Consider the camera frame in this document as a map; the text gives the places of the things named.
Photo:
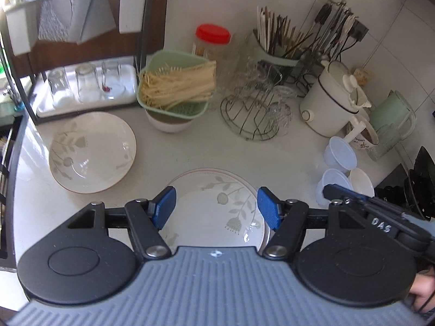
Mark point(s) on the white drain tray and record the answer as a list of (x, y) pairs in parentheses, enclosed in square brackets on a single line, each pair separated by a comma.
[(129, 81)]

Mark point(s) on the clear glass pitcher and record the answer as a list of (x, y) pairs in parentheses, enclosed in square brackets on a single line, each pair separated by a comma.
[(384, 142)]

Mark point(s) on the white electric pot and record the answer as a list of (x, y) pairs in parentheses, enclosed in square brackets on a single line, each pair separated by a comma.
[(326, 105)]

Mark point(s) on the pale dried noodles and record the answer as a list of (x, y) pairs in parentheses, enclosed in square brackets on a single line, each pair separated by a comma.
[(180, 83)]

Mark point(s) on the red lid plastic jar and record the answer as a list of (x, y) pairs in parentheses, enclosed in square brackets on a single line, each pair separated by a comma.
[(212, 40)]

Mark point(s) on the black pan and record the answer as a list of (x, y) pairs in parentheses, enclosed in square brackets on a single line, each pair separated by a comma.
[(423, 180)]

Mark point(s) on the yellow sponge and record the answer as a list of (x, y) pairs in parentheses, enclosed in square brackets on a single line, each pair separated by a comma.
[(362, 76)]

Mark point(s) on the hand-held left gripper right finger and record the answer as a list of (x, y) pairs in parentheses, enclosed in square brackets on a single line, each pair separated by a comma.
[(268, 207)]

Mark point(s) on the green colander basket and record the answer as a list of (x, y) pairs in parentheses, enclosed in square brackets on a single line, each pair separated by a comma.
[(159, 61)]

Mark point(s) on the deep floral plate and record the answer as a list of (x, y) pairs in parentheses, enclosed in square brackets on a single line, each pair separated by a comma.
[(91, 152)]

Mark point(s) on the person's right hand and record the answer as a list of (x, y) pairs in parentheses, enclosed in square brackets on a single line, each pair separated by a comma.
[(424, 290)]

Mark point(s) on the clear drinking glass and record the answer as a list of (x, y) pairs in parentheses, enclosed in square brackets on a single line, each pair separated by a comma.
[(58, 86), (112, 79), (87, 83)]

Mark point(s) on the grey board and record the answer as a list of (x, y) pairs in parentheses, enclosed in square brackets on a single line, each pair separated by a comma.
[(95, 17)]

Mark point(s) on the hanging kitchen utensils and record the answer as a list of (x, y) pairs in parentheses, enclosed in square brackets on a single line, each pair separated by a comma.
[(334, 20)]

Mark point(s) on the white hanging box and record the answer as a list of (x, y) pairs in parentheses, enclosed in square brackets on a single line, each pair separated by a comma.
[(20, 30), (132, 6)]

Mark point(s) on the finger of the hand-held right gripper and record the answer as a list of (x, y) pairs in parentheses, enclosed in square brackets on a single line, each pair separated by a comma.
[(343, 192)]

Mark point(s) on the floral print mug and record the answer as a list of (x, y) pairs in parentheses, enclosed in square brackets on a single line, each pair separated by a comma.
[(365, 139)]

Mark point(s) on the upper pale blue cup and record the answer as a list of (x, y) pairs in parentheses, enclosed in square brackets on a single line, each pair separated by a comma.
[(340, 152)]

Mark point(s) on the pale blue plastic cup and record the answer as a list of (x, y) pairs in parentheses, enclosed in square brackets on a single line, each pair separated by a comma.
[(331, 185)]

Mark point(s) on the black stove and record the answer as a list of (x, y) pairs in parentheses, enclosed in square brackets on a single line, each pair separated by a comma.
[(390, 180)]

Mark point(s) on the wall power socket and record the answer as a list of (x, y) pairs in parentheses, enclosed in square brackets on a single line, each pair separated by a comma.
[(360, 30)]

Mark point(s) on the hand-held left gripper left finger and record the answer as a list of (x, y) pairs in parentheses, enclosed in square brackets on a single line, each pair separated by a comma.
[(165, 207)]

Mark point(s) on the black metal shelf rack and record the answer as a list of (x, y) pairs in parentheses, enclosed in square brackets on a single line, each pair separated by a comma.
[(144, 23)]

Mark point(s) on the white opaque bowl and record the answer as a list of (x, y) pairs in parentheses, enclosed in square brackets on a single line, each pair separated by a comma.
[(362, 181)]

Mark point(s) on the pale green kettle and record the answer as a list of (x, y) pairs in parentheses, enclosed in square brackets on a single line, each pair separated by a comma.
[(390, 112)]

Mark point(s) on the white ceramic bowl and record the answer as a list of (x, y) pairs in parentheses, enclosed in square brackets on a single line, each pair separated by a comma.
[(166, 124)]

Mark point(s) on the cutlery holder with utensils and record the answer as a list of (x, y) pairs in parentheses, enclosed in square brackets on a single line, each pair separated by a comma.
[(278, 30)]

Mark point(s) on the clear glass cups on rack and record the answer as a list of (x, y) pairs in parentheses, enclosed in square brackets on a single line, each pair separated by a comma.
[(282, 112)]

